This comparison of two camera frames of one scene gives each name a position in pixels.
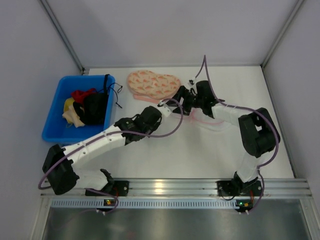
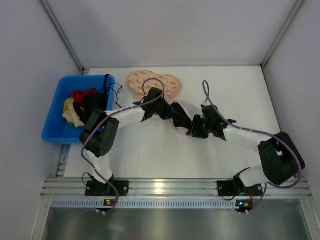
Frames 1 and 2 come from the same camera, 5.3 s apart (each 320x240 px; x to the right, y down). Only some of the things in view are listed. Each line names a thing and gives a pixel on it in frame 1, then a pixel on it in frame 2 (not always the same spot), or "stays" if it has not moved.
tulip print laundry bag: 147,86 stays
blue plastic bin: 56,131 stays
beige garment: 72,117 stays
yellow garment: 68,102 stays
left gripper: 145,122 to 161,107
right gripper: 192,100 to 200,124
